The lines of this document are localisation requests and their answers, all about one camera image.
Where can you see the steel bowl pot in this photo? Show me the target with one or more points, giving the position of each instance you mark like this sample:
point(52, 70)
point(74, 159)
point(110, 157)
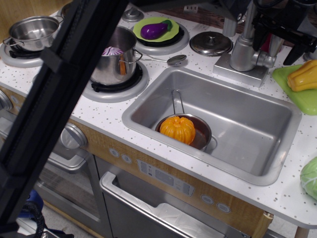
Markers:
point(33, 33)

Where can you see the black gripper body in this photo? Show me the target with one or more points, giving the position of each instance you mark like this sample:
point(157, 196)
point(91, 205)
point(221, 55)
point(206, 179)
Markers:
point(290, 21)

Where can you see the silver stove knob front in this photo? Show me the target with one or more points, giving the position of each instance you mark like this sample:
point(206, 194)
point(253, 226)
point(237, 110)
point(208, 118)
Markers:
point(72, 137)

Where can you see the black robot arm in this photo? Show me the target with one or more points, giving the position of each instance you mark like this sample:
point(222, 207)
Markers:
point(67, 67)

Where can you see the steel pot lid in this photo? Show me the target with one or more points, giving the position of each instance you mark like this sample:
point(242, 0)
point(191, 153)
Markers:
point(211, 44)

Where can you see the small steel saucepan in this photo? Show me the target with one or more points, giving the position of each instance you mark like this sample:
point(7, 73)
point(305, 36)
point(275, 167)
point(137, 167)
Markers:
point(203, 131)

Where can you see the green cutting board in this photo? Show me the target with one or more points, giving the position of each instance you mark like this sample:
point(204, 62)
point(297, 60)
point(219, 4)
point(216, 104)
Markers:
point(305, 100)

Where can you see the tall steel pot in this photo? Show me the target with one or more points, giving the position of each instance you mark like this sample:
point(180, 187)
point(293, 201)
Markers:
point(117, 69)

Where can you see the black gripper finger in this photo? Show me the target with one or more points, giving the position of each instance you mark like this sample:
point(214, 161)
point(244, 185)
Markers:
point(260, 35)
point(297, 51)

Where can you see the silver knob back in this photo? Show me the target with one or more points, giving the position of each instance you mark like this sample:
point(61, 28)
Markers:
point(132, 15)

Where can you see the silver faucet lever handle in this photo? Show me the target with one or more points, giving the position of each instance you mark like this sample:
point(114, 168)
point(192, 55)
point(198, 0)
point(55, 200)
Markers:
point(275, 45)

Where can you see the front stove burner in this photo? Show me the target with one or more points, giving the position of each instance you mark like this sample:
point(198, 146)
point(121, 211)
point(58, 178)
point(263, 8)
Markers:
point(122, 95)

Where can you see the silver knob far left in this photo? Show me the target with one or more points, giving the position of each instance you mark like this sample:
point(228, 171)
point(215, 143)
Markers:
point(5, 103)

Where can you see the silver toy faucet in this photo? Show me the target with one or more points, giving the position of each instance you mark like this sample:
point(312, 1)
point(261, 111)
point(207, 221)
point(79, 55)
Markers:
point(245, 64)

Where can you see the dishwasher door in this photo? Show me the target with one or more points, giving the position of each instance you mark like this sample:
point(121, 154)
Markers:
point(137, 209)

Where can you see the purple toy onion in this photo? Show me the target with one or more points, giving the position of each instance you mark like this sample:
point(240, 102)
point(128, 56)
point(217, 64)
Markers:
point(111, 51)

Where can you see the oven door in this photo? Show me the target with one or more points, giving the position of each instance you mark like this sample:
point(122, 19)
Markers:
point(69, 184)

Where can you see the left stove burner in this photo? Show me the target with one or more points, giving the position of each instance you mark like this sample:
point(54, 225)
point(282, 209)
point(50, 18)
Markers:
point(16, 57)

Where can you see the silver sink basin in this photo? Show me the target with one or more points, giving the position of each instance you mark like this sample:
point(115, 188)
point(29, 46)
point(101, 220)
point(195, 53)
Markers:
point(251, 133)

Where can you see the purple toy eggplant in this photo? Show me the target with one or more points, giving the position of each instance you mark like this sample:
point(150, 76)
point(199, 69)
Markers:
point(155, 30)

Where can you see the yellow toy squash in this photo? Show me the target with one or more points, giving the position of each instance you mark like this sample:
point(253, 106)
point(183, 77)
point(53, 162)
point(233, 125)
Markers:
point(304, 78)

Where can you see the metal spoon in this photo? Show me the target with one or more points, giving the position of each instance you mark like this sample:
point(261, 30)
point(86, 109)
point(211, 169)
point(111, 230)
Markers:
point(171, 61)

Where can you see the stove burner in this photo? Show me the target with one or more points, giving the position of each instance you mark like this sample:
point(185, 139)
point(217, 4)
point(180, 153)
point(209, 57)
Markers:
point(16, 57)
point(122, 95)
point(161, 51)

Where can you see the green toy cabbage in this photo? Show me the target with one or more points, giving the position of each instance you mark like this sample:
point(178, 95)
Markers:
point(308, 177)

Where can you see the orange toy pumpkin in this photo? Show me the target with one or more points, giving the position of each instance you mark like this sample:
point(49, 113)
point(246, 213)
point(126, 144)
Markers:
point(178, 128)

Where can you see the green plate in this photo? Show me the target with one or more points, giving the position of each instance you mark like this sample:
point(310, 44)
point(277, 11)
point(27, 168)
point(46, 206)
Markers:
point(167, 36)

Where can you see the back stove burner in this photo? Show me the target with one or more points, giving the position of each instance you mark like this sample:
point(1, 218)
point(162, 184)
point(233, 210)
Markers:
point(161, 51)

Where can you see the red toy vegetable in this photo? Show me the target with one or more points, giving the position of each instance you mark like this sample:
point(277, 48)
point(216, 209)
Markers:
point(265, 47)

